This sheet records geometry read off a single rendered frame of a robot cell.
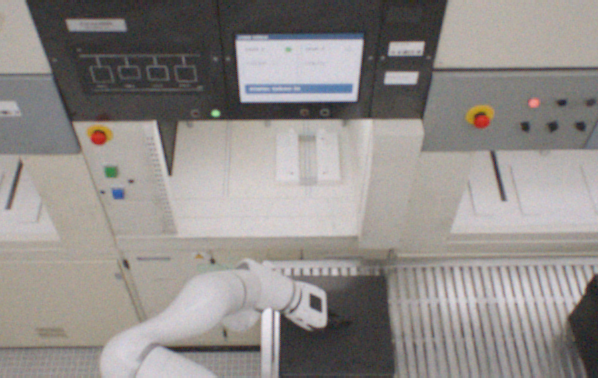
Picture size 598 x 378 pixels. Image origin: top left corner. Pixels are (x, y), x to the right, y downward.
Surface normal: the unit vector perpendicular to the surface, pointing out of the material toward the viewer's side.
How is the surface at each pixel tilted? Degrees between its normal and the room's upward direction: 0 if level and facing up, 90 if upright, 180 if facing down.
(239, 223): 0
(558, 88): 90
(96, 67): 90
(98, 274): 90
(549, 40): 90
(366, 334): 0
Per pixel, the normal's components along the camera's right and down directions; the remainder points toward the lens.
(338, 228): 0.00, -0.60
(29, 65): 0.01, 0.80
